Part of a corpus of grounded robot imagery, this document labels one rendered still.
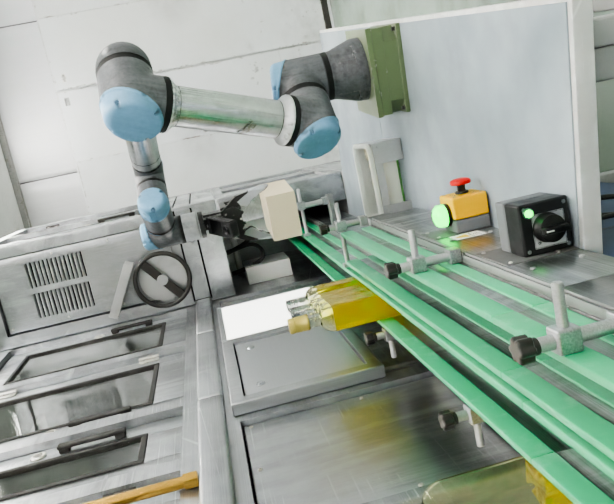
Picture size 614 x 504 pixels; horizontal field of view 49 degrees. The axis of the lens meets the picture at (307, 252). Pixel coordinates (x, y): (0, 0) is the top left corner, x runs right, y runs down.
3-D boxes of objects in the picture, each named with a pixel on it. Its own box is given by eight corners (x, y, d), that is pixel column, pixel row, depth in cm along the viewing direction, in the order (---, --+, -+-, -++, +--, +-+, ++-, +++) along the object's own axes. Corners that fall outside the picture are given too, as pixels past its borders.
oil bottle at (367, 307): (410, 305, 152) (319, 328, 149) (405, 281, 151) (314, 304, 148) (418, 311, 146) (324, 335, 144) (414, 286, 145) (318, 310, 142)
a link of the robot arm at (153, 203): (131, 179, 168) (141, 204, 177) (137, 214, 162) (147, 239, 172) (162, 172, 169) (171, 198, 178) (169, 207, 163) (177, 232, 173)
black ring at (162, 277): (197, 298, 253) (141, 311, 250) (184, 243, 249) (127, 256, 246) (198, 300, 248) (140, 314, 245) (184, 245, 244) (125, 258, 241)
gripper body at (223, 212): (239, 197, 184) (195, 207, 183) (242, 204, 176) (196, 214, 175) (245, 224, 187) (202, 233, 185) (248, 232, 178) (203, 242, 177)
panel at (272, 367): (314, 292, 234) (218, 315, 229) (312, 284, 233) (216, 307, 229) (386, 377, 146) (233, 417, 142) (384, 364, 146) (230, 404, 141)
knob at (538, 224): (562, 238, 100) (575, 241, 97) (534, 244, 99) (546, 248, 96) (558, 208, 99) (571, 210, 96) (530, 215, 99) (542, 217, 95)
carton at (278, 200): (283, 179, 186) (257, 185, 185) (294, 190, 171) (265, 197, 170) (292, 220, 190) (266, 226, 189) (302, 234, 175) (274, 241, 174)
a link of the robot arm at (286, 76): (315, 41, 162) (261, 53, 161) (330, 80, 155) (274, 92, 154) (317, 78, 172) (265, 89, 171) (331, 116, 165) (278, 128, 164)
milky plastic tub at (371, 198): (394, 215, 194) (365, 221, 193) (380, 138, 190) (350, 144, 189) (413, 221, 177) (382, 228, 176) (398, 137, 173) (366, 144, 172)
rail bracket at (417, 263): (457, 259, 116) (384, 277, 114) (450, 218, 115) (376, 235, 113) (466, 263, 112) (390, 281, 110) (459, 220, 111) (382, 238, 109)
